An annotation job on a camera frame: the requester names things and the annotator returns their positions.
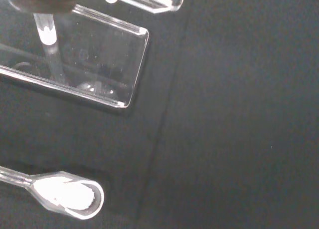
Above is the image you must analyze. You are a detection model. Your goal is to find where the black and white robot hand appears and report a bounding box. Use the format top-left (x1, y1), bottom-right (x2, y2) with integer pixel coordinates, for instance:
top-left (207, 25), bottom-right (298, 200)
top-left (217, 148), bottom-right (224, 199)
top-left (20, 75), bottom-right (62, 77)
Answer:
top-left (0, 0), bottom-right (87, 14)

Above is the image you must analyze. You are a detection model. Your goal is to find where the clear acrylic funnel stand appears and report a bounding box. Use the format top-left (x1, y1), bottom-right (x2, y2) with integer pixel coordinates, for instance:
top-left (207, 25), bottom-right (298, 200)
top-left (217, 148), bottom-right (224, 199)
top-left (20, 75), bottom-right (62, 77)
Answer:
top-left (0, 0), bottom-right (188, 115)

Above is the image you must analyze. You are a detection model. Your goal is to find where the black bench cloth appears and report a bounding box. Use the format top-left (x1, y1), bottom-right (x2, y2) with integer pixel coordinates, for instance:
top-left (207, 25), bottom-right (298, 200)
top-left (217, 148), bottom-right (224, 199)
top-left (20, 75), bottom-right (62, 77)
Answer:
top-left (0, 0), bottom-right (319, 229)

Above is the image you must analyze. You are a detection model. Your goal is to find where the glass weighing funnel white powder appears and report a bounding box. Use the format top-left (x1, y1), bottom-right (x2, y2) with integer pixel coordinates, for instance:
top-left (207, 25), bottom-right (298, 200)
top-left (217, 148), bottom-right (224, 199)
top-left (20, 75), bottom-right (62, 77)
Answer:
top-left (0, 165), bottom-right (105, 221)

